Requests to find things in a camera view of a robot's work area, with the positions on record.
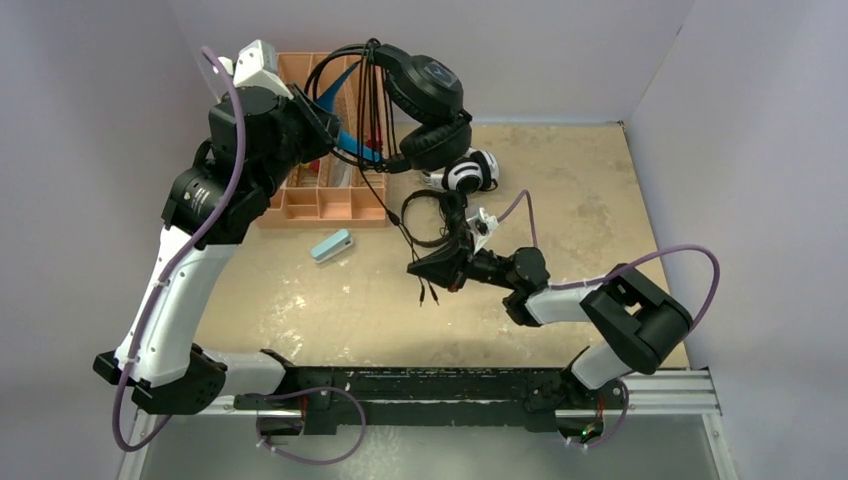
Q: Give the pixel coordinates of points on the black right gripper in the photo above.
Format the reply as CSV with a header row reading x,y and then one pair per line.
x,y
450,267

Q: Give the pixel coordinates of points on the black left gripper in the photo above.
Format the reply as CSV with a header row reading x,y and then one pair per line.
x,y
322,125

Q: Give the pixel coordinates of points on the small black on-ear headphones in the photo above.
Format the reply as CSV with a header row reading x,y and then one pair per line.
x,y
447,215

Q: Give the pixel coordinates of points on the black and blue headphones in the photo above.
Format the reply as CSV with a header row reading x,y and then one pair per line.
x,y
423,88

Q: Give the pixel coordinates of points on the white and black headphones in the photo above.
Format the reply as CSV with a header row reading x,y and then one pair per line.
x,y
476,171

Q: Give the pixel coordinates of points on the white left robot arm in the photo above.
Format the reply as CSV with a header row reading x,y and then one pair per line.
x,y
257,137

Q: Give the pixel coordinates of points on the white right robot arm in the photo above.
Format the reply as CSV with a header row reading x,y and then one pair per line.
x,y
639,322

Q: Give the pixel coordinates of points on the peach plastic file organizer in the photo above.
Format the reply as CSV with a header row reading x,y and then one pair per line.
x,y
330,193

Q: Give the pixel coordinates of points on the light blue stapler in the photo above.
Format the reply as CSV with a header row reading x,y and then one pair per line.
x,y
331,246

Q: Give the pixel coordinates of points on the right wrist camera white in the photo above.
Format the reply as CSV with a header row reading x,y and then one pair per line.
x,y
482,226

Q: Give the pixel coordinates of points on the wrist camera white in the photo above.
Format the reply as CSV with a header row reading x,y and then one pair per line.
x,y
256,65
482,226

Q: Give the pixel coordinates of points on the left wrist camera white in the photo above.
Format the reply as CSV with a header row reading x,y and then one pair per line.
x,y
256,65

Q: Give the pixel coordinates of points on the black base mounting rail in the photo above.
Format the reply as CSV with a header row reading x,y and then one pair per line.
x,y
538,400

